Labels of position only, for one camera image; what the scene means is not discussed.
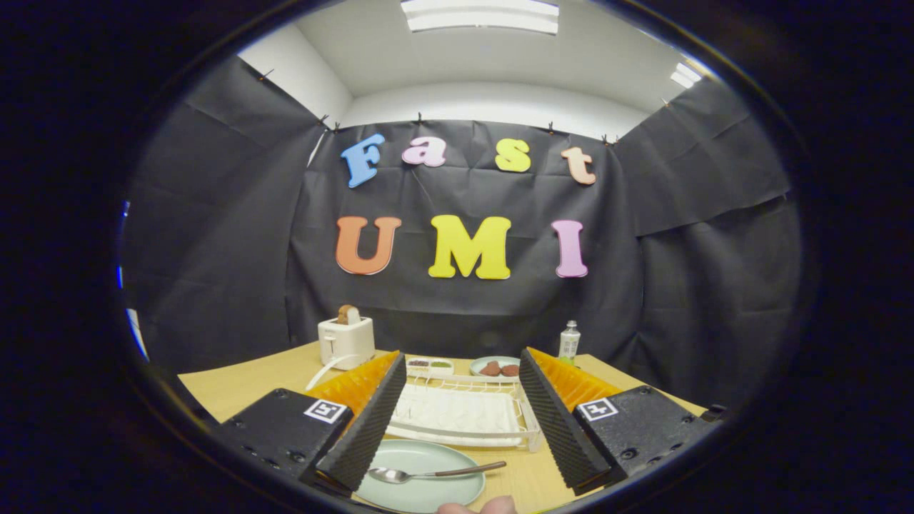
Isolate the pale green plate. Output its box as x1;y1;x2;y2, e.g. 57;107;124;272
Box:
353;439;487;514

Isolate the long ceiling light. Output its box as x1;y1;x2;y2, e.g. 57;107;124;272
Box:
400;0;561;35

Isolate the spoon with brown handle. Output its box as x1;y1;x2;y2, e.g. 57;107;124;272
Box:
367;460;508;485

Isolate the green tea bottle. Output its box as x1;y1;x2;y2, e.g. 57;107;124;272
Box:
558;321;581;366

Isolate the white toaster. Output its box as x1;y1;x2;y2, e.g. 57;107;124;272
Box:
318;316;376;371

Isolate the small pale green dish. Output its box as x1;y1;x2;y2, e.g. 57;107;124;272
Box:
469;356;522;378

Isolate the white divided bean tray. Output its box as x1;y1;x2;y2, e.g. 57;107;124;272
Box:
406;357;455;377

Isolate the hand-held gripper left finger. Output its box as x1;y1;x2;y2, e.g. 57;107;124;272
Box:
214;350;408;497

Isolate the white wire dish rack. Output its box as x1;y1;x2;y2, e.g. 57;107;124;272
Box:
386;373;543;453

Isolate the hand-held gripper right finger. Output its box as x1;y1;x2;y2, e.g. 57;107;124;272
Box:
518;348;729;497

